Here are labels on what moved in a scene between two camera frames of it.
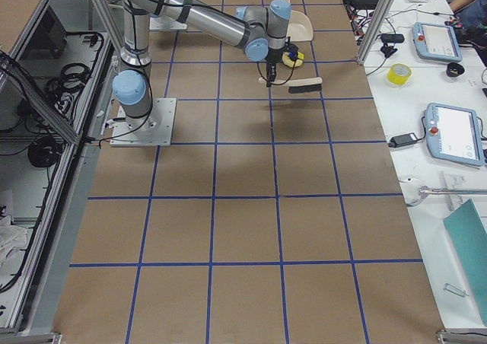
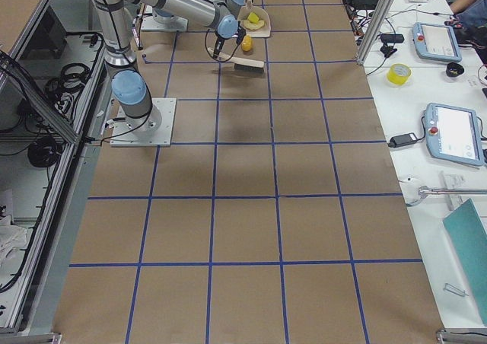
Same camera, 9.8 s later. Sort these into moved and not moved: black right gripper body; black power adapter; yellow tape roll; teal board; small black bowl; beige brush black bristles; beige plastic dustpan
Moved: beige brush black bristles; black right gripper body; beige plastic dustpan
Not moved: small black bowl; black power adapter; yellow tape roll; teal board
